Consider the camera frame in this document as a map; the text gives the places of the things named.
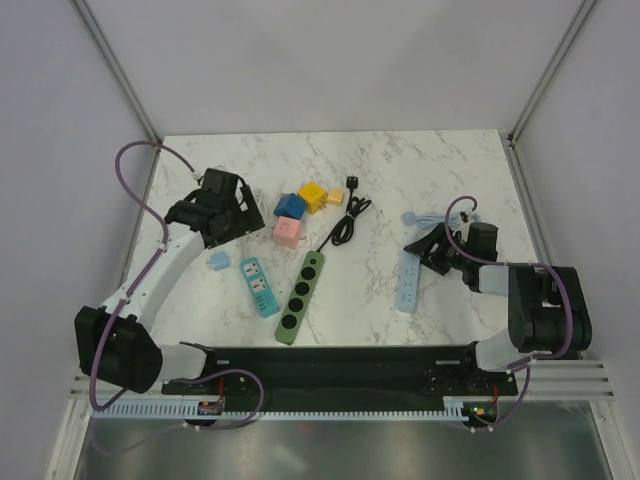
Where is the light blue power strip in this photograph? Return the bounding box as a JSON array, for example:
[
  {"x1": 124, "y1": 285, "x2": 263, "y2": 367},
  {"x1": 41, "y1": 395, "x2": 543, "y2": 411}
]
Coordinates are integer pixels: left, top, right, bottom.
[{"x1": 395, "y1": 251, "x2": 421, "y2": 314}]

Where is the yellow cube socket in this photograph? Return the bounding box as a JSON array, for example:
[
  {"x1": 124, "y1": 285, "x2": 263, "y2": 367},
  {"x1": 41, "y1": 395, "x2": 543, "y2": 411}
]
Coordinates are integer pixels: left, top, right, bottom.
[{"x1": 298, "y1": 182, "x2": 328, "y2": 215}]

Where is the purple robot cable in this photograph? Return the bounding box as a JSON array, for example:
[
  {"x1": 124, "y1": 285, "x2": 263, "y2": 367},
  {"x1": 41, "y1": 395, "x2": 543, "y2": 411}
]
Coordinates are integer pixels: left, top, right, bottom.
[{"x1": 88, "y1": 141, "x2": 266, "y2": 432}]

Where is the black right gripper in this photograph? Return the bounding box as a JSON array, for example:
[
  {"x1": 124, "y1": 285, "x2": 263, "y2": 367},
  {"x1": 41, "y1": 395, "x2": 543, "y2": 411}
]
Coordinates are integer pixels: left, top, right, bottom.
[{"x1": 404, "y1": 222, "x2": 472, "y2": 276}]

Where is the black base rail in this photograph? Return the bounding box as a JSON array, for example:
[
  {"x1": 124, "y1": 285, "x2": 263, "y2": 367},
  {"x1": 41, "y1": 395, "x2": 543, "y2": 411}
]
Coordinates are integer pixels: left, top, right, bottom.
[{"x1": 162, "y1": 344, "x2": 518, "y2": 411}]

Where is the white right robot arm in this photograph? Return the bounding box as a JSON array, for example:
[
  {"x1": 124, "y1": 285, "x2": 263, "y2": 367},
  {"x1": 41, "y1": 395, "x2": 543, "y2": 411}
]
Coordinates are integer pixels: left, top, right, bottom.
[{"x1": 404, "y1": 222, "x2": 593, "y2": 394}]

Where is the yellow plug adapter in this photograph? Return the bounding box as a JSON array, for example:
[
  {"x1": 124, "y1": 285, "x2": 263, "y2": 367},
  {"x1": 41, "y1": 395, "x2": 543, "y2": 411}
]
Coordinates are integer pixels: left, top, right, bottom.
[{"x1": 324, "y1": 189, "x2": 345, "y2": 207}]

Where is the green power strip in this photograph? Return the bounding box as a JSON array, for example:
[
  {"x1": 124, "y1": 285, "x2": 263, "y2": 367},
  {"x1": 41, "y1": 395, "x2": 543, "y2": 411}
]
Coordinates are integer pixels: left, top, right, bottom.
[{"x1": 274, "y1": 251, "x2": 325, "y2": 345}]

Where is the pink cube socket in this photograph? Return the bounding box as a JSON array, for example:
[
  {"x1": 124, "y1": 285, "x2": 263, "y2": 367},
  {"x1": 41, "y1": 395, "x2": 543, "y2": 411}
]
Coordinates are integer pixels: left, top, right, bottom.
[{"x1": 272, "y1": 216, "x2": 302, "y2": 249}]

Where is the teal power strip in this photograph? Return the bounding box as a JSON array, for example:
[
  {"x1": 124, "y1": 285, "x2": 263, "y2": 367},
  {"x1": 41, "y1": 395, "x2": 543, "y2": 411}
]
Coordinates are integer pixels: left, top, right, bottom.
[{"x1": 240, "y1": 257, "x2": 280, "y2": 318}]

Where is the black cable with plug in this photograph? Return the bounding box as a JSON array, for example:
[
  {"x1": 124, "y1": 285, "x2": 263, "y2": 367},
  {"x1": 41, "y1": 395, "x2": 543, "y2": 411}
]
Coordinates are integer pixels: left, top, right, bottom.
[{"x1": 314, "y1": 175, "x2": 374, "y2": 253}]

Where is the white cable duct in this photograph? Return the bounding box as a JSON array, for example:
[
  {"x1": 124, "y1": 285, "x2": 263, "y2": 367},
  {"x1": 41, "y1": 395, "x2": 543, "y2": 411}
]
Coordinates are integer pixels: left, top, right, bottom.
[{"x1": 88, "y1": 395, "x2": 495, "y2": 421}]

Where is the blue cube socket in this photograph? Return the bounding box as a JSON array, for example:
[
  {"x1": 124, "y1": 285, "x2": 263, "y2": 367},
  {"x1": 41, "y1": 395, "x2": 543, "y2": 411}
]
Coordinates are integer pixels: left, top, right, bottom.
[{"x1": 273, "y1": 193, "x2": 306, "y2": 220}]

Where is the light blue plug adapter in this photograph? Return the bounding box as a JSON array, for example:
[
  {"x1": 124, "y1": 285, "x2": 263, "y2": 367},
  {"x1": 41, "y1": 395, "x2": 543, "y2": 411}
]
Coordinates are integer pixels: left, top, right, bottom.
[{"x1": 207, "y1": 251, "x2": 231, "y2": 271}]

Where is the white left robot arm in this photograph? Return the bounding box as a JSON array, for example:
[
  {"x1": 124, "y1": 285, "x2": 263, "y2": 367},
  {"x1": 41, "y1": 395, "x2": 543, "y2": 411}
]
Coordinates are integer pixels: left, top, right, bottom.
[{"x1": 74, "y1": 169, "x2": 265, "y2": 393}]

